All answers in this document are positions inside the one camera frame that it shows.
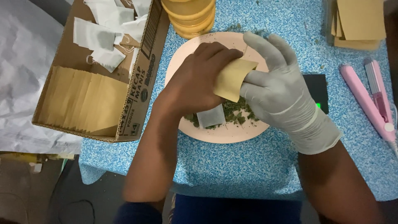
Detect person's right hand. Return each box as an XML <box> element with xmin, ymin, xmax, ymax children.
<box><xmin>239</xmin><ymin>31</ymin><xmax>321</xmax><ymax>127</ymax></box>

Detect person's left hand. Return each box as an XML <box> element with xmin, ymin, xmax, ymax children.
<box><xmin>155</xmin><ymin>41</ymin><xmax>244</xmax><ymax>117</ymax></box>

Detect tan paper pouch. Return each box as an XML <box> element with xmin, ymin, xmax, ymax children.
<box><xmin>213</xmin><ymin>58</ymin><xmax>259</xmax><ymax>103</ymax></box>

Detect stack of yellow lids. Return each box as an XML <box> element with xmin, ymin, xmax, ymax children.
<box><xmin>161</xmin><ymin>0</ymin><xmax>216</xmax><ymax>40</ymax></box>

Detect heap of dried green herbs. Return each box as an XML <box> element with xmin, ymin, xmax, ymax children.
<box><xmin>184</xmin><ymin>96</ymin><xmax>260</xmax><ymax>130</ymax></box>

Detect white filter tea bag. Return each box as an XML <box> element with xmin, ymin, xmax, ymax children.
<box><xmin>197</xmin><ymin>104</ymin><xmax>226</xmax><ymax>129</ymax></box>

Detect pale pink round plate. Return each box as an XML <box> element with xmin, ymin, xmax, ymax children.
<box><xmin>164</xmin><ymin>32</ymin><xmax>270</xmax><ymax>144</ymax></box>

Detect brown cardboard box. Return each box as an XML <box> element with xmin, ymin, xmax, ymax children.
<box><xmin>32</xmin><ymin>0</ymin><xmax>171</xmax><ymax>144</ymax></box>

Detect black digital scale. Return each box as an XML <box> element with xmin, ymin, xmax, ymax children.
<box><xmin>302</xmin><ymin>74</ymin><xmax>329</xmax><ymax>114</ymax></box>

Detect blue speckled tablecloth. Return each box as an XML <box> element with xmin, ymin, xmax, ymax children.
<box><xmin>78</xmin><ymin>0</ymin><xmax>398</xmax><ymax>201</ymax></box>

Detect pile of white filter bags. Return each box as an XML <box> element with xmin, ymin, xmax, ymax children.
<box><xmin>73</xmin><ymin>0</ymin><xmax>153</xmax><ymax>78</ymax></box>

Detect row of tan pouches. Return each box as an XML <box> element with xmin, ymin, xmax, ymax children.
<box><xmin>37</xmin><ymin>66</ymin><xmax>130</xmax><ymax>137</ymax></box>

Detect stack of tan sachets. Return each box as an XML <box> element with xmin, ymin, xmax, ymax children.
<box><xmin>325</xmin><ymin>0</ymin><xmax>387</xmax><ymax>51</ymax></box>

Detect pink handheld heat sealer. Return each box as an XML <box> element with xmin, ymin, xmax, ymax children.
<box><xmin>340</xmin><ymin>59</ymin><xmax>398</xmax><ymax>157</ymax></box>

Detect person's dark blue clothing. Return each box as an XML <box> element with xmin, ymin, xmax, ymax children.
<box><xmin>113</xmin><ymin>194</ymin><xmax>303</xmax><ymax>224</ymax></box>

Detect white plastic sheet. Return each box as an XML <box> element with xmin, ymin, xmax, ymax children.
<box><xmin>0</xmin><ymin>0</ymin><xmax>83</xmax><ymax>155</ymax></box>

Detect yellow flat object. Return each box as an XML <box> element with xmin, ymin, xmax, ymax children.
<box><xmin>0</xmin><ymin>152</ymin><xmax>76</xmax><ymax>173</ymax></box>

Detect black cable loop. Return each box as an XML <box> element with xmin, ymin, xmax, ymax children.
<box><xmin>58</xmin><ymin>199</ymin><xmax>96</xmax><ymax>224</ymax></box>

